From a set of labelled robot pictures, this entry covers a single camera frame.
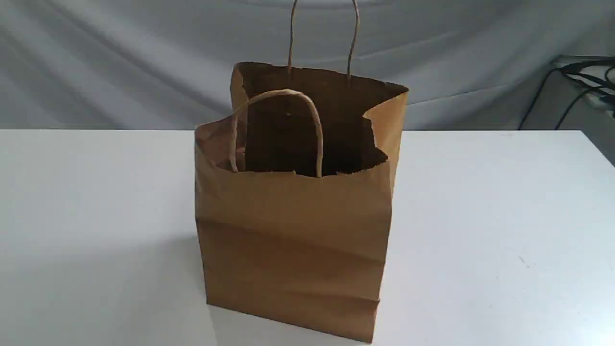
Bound brown paper bag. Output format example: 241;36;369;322
194;1;409;344

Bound black cable bundle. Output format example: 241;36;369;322
518;58;615;130

